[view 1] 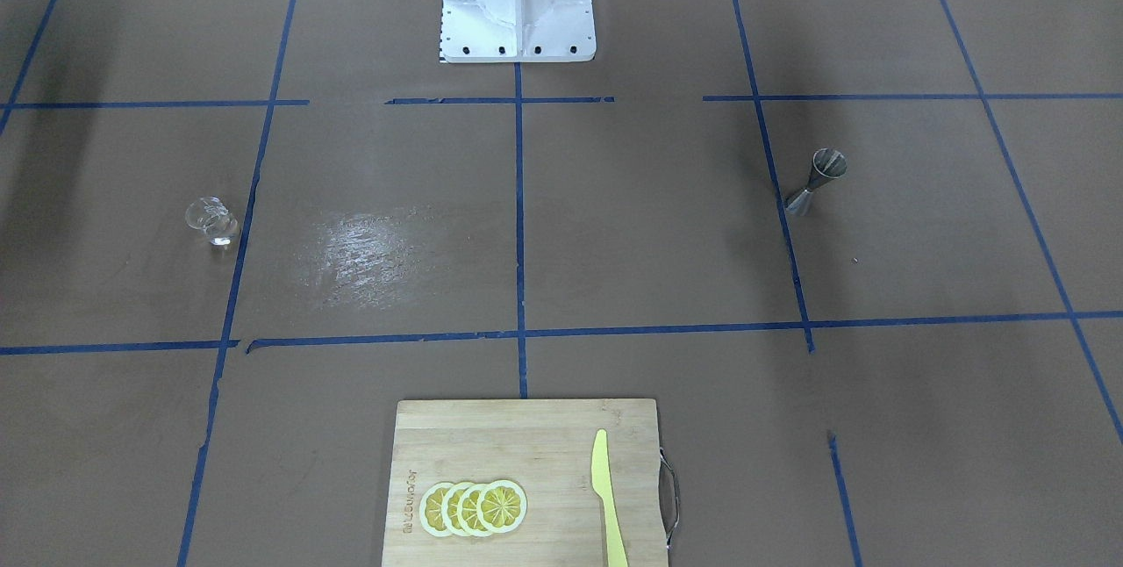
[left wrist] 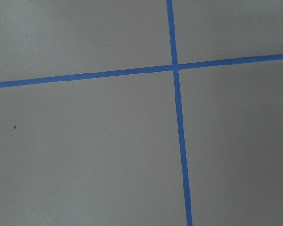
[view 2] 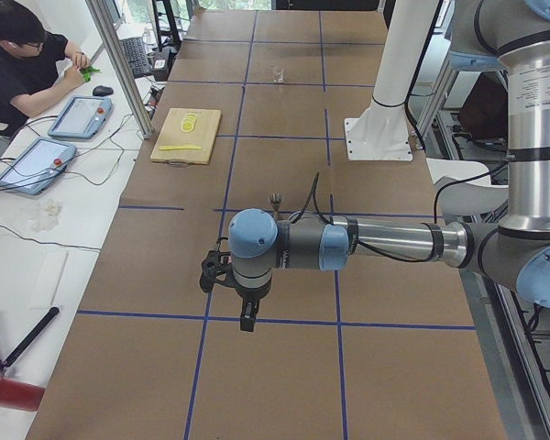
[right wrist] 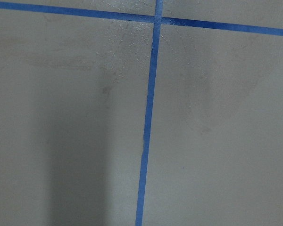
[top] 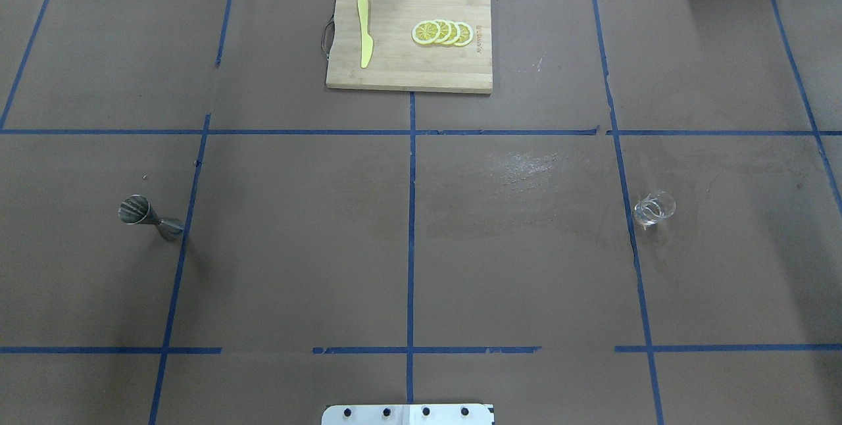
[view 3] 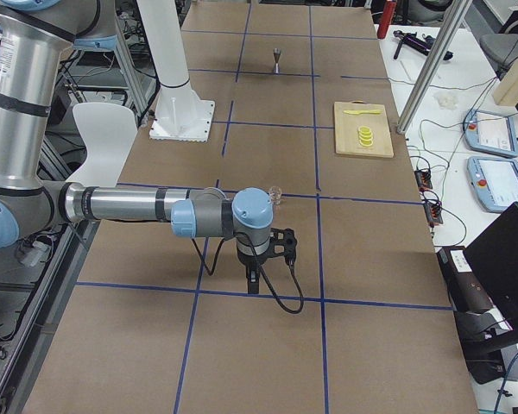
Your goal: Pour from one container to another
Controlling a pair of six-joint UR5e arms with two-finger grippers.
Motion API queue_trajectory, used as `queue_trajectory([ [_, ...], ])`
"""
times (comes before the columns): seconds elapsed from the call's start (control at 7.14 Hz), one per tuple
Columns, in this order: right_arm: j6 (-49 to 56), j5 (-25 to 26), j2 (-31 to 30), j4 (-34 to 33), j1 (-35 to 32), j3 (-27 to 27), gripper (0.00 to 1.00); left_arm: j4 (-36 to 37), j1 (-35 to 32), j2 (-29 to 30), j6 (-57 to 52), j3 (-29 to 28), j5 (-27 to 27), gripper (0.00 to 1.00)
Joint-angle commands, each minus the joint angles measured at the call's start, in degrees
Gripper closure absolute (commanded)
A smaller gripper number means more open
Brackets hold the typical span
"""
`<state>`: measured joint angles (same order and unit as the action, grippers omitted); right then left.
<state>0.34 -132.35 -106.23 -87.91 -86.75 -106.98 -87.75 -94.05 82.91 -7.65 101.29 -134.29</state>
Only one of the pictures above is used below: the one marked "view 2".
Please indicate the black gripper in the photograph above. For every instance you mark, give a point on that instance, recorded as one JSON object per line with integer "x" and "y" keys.
{"x": 252, "y": 294}

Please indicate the steel measuring jigger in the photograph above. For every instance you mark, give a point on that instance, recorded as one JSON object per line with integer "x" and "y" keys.
{"x": 275, "y": 200}

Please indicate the clear glass shaker cup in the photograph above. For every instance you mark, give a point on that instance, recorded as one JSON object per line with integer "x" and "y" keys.
{"x": 278, "y": 74}

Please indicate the yellow plastic knife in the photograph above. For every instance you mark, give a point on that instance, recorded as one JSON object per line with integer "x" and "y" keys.
{"x": 180, "y": 147}

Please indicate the bamboo cutting board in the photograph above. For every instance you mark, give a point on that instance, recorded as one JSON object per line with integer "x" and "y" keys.
{"x": 203, "y": 135}

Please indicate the lemon slices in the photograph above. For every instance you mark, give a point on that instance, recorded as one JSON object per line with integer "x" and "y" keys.
{"x": 188, "y": 123}

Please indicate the black rod tool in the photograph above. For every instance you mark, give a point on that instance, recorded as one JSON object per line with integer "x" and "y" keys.
{"x": 30, "y": 337}

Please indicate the crumpled white tissue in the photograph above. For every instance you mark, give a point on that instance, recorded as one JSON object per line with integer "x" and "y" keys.
{"x": 44, "y": 215}

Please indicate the far blue teach pendant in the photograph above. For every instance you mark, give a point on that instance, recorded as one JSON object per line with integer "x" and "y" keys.
{"x": 81, "y": 118}

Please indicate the blue teach pendant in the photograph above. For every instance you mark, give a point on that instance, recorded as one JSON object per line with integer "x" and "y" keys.
{"x": 81, "y": 118}
{"x": 36, "y": 168}

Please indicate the near blue teach pendant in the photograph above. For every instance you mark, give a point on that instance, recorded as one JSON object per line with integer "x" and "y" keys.
{"x": 36, "y": 168}

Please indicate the black computer mouse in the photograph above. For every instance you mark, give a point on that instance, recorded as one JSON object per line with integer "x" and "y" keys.
{"x": 102, "y": 91}

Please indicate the black keyboard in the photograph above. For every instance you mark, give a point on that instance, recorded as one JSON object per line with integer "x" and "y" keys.
{"x": 136, "y": 56}

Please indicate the green toy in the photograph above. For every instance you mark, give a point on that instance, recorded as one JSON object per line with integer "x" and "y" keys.
{"x": 88, "y": 72}

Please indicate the red cylinder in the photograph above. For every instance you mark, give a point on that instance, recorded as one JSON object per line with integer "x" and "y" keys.
{"x": 18, "y": 395}

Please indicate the white chair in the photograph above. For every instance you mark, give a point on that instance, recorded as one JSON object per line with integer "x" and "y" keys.
{"x": 464, "y": 188}

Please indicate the seated person in black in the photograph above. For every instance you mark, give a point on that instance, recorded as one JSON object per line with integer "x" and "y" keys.
{"x": 37, "y": 68}

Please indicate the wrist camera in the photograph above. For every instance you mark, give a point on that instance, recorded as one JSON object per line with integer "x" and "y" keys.
{"x": 248, "y": 316}

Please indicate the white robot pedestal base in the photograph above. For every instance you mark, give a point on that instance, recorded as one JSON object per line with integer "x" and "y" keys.
{"x": 381, "y": 132}

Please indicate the aluminium frame post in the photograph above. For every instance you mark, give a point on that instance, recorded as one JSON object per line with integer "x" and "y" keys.
{"x": 106, "y": 29}

